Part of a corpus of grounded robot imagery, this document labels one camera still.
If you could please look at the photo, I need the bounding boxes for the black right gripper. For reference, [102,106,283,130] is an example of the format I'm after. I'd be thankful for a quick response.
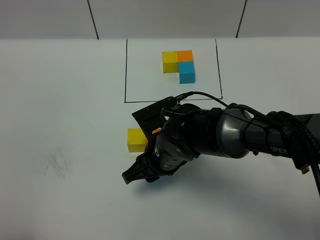
[122,132,200,185]

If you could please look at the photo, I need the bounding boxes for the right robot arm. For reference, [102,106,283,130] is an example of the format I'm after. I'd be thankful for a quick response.
[122,103,320,184]

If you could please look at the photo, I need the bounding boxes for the template blue cube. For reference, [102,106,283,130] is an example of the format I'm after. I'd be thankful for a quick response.
[178,61,196,84]

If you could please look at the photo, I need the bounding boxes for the template yellow cube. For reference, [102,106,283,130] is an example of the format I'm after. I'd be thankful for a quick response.
[162,51,179,74]

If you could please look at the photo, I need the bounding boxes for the template orange cube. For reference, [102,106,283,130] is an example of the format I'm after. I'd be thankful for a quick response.
[177,50,194,63]

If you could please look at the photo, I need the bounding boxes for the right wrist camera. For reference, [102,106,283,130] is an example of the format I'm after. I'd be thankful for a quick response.
[132,96,179,141]

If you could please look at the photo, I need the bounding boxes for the braided black right cable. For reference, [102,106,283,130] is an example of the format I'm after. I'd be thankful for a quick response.
[159,91,320,198]

